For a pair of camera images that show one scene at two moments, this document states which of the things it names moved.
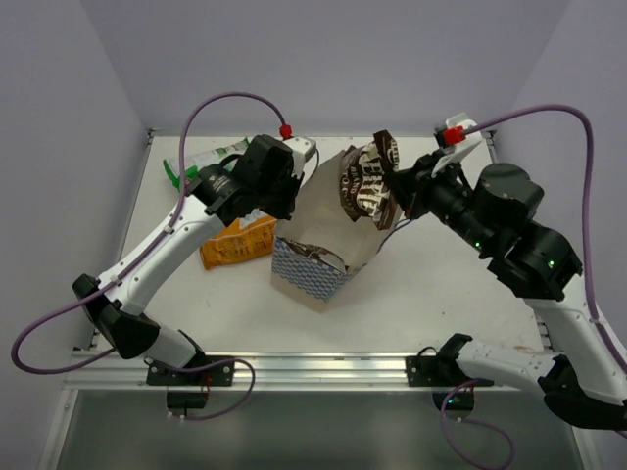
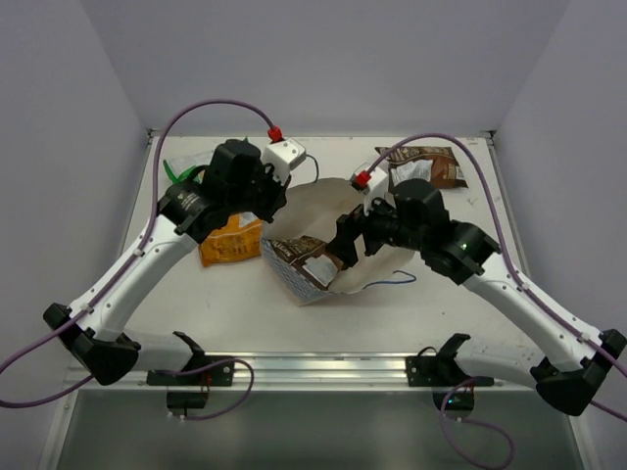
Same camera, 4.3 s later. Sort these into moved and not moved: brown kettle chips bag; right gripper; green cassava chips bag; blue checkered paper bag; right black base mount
Moved: right gripper; blue checkered paper bag; brown kettle chips bag
Not moved: right black base mount; green cassava chips bag
